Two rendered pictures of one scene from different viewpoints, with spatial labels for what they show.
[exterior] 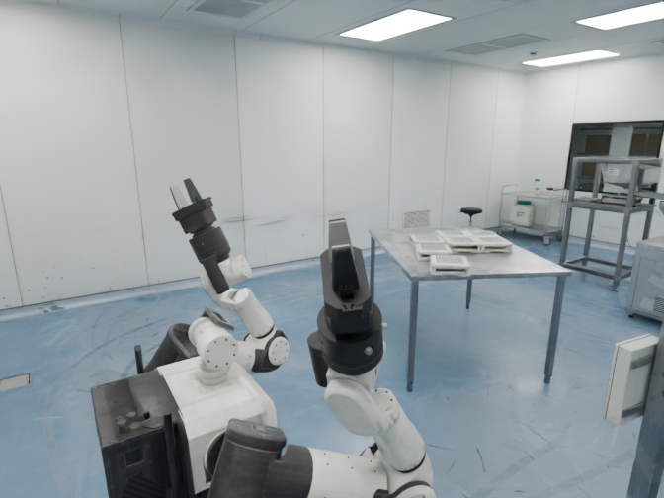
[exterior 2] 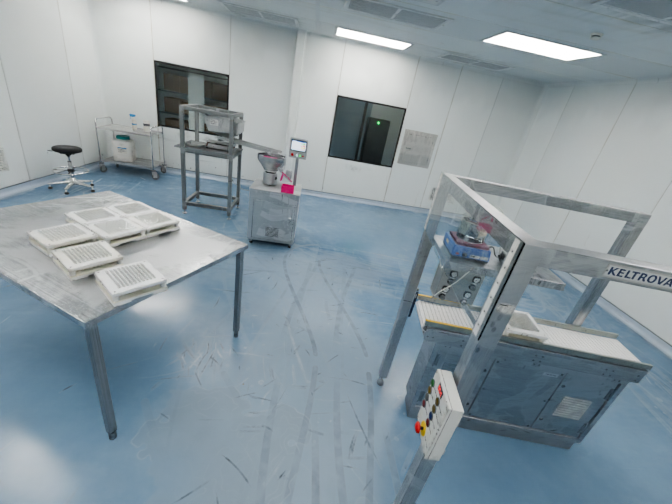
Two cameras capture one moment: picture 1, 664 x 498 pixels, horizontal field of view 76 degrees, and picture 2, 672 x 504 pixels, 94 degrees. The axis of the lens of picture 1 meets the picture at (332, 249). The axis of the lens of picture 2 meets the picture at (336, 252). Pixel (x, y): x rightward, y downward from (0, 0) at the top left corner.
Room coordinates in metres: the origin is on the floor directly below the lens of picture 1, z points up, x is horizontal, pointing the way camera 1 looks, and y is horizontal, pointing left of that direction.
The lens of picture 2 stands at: (1.29, -0.03, 1.89)
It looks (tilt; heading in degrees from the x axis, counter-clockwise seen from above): 25 degrees down; 295
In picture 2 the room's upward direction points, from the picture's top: 11 degrees clockwise
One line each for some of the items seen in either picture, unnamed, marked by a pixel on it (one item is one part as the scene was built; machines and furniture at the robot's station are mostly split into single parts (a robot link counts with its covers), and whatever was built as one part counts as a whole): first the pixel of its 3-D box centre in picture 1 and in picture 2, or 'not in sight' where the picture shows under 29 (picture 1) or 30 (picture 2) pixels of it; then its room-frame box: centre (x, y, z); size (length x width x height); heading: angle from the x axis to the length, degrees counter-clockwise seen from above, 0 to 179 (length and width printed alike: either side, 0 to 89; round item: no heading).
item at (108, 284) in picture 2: (449, 261); (131, 277); (2.75, -0.78, 0.92); 0.25 x 0.24 x 0.02; 80
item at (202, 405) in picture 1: (189, 447); not in sight; (0.72, 0.28, 1.12); 0.34 x 0.30 x 0.36; 33
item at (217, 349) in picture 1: (212, 347); not in sight; (0.75, 0.23, 1.32); 0.10 x 0.07 x 0.09; 33
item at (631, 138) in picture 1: (610, 158); (192, 100); (6.90, -4.38, 1.43); 1.32 x 0.01 x 1.11; 33
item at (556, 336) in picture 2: not in sight; (525, 335); (0.86, -2.05, 0.81); 1.35 x 0.25 x 0.05; 25
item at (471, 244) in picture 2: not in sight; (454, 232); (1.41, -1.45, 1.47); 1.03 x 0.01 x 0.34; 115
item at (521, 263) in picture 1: (451, 248); (101, 236); (3.43, -0.98, 0.84); 1.50 x 1.10 x 0.04; 6
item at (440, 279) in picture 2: not in sight; (456, 281); (1.33, -1.69, 1.14); 0.22 x 0.11 x 0.20; 25
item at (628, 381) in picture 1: (633, 379); (438, 414); (1.21, -0.95, 0.97); 0.17 x 0.06 x 0.26; 115
